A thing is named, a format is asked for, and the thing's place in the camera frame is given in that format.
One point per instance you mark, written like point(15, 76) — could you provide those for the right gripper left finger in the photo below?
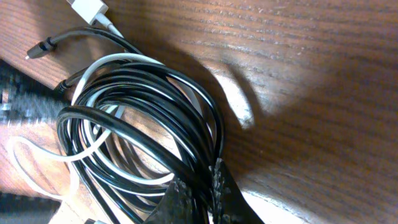
point(177, 206)

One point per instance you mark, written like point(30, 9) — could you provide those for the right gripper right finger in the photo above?
point(229, 205)

